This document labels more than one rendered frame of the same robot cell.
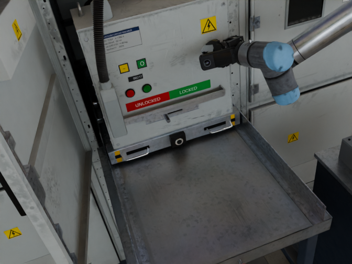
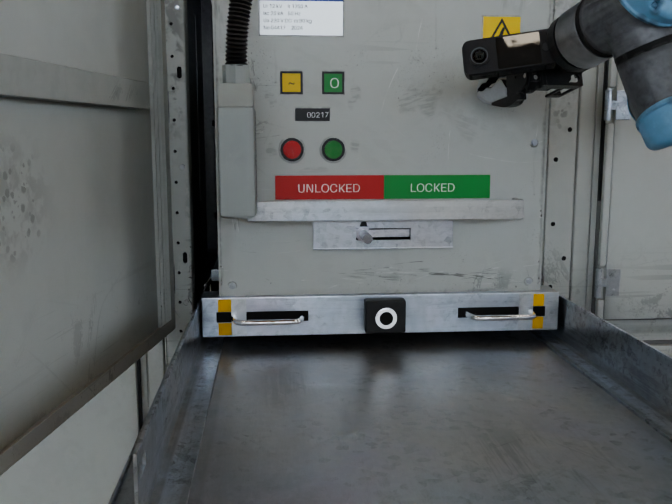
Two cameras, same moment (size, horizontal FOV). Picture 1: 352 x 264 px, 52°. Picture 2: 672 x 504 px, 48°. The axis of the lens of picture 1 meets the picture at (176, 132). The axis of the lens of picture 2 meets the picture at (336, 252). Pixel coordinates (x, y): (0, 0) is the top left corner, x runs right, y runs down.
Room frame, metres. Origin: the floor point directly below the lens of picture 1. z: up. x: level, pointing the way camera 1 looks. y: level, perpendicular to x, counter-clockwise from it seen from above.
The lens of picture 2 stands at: (-0.02, -0.09, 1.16)
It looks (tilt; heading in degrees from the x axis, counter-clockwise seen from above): 9 degrees down; 8
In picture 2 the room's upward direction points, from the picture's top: straight up
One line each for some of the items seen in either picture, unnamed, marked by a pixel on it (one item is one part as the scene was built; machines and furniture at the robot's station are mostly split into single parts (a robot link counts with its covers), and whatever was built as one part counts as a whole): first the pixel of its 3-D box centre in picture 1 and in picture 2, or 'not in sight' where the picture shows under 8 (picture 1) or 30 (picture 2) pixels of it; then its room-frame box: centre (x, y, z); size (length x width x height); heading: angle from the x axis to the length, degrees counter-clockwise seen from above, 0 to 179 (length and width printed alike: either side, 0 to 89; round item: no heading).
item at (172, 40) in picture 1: (167, 80); (384, 143); (1.09, 0.00, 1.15); 0.48 x 0.01 x 0.48; 103
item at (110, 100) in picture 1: (112, 109); (237, 150); (0.98, 0.19, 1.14); 0.08 x 0.05 x 0.17; 13
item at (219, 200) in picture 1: (196, 182); (405, 405); (0.90, -0.04, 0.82); 0.68 x 0.62 x 0.06; 13
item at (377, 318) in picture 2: (178, 139); (385, 315); (1.07, 0.00, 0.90); 0.06 x 0.03 x 0.05; 103
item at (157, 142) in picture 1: (175, 134); (381, 310); (1.11, 0.01, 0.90); 0.54 x 0.05 x 0.06; 103
